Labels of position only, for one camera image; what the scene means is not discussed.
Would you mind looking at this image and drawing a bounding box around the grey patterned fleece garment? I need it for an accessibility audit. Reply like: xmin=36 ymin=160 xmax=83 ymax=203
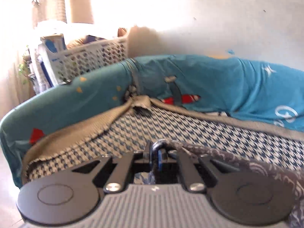
xmin=139 ymin=139 xmax=304 ymax=228

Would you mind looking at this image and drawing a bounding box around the teal cartoon bed sheet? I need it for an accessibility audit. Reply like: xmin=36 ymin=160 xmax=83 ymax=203
xmin=1 ymin=55 xmax=303 ymax=187

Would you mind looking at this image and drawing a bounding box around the blue white houndstooth mat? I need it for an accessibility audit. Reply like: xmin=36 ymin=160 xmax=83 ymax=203
xmin=21 ymin=96 xmax=303 ymax=184

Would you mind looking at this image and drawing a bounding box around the green potted plant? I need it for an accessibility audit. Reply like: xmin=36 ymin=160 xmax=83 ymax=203
xmin=19 ymin=55 xmax=32 ymax=82

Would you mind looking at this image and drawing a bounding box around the white perforated laundry basket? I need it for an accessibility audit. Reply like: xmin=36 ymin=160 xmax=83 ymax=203
xmin=48 ymin=36 xmax=128 ymax=86

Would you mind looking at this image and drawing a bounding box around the blue white carton box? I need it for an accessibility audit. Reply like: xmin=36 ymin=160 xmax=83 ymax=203
xmin=39 ymin=33 xmax=67 ymax=86

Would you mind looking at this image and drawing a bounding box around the beige curtain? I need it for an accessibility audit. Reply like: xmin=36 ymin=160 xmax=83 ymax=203
xmin=31 ymin=0 xmax=94 ymax=26

